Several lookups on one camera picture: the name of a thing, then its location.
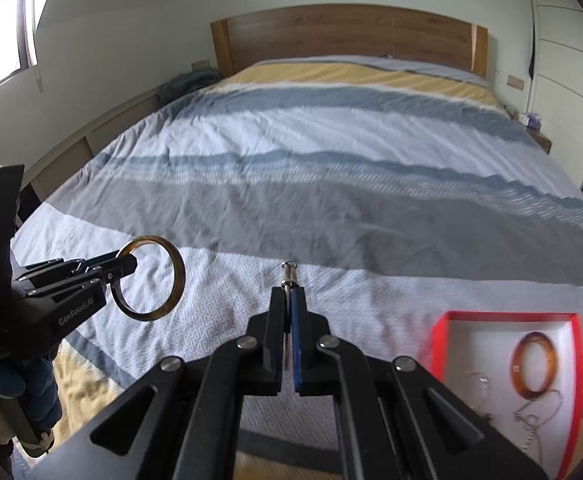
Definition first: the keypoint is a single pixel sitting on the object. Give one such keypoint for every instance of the wooden nightstand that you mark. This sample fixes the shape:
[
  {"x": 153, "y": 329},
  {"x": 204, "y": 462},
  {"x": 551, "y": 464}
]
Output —
[{"x": 539, "y": 139}]

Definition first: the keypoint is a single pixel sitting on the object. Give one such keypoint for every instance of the white wardrobe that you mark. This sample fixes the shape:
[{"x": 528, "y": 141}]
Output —
[{"x": 566, "y": 75}]

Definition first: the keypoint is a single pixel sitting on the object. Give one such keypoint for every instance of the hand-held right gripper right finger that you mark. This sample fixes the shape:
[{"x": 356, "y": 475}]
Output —
[{"x": 300, "y": 345}]

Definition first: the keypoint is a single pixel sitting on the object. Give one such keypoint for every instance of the silver bangle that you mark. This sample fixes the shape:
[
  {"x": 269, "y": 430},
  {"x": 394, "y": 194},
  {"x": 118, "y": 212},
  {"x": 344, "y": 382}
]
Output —
[{"x": 289, "y": 277}]

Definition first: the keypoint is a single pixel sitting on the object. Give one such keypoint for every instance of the red cardboard box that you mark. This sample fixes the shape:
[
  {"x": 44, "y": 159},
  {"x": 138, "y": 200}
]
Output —
[{"x": 471, "y": 345}]

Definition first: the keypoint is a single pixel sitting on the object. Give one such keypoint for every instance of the wooden headboard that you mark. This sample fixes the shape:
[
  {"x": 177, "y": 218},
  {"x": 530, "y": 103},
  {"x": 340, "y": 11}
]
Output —
[{"x": 346, "y": 30}]

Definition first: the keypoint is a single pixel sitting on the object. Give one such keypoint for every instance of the wall socket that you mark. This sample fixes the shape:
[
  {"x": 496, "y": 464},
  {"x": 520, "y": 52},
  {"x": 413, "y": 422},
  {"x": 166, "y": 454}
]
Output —
[
  {"x": 515, "y": 83},
  {"x": 200, "y": 64}
]

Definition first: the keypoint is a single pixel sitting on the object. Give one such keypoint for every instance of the purple box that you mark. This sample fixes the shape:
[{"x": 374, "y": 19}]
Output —
[{"x": 531, "y": 120}]

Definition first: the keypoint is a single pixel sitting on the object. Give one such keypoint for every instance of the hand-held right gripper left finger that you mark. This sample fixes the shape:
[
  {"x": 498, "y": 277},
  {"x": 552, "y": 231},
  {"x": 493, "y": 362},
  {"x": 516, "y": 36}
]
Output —
[{"x": 277, "y": 350}]

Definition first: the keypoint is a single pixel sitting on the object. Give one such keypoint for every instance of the striped bedspread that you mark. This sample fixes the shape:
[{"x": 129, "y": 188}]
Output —
[{"x": 346, "y": 160}]

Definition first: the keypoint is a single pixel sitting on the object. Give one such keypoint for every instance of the yellow-brown amber bangle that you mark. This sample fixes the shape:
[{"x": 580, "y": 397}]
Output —
[{"x": 179, "y": 280}]

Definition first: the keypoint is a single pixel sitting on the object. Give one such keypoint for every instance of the teal cloth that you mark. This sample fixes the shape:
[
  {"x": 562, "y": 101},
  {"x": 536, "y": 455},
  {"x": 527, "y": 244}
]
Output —
[{"x": 186, "y": 85}]

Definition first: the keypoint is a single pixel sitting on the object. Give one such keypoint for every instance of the orange tortoise bangle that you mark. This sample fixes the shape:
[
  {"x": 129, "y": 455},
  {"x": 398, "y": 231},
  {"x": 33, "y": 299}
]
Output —
[{"x": 514, "y": 367}]

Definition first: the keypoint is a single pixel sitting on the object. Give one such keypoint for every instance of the person's left hand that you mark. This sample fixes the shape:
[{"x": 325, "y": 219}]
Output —
[{"x": 41, "y": 390}]

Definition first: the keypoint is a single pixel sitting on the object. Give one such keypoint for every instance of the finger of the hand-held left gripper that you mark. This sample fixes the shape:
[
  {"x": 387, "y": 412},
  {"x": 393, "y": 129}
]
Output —
[
  {"x": 101, "y": 276},
  {"x": 61, "y": 267}
]

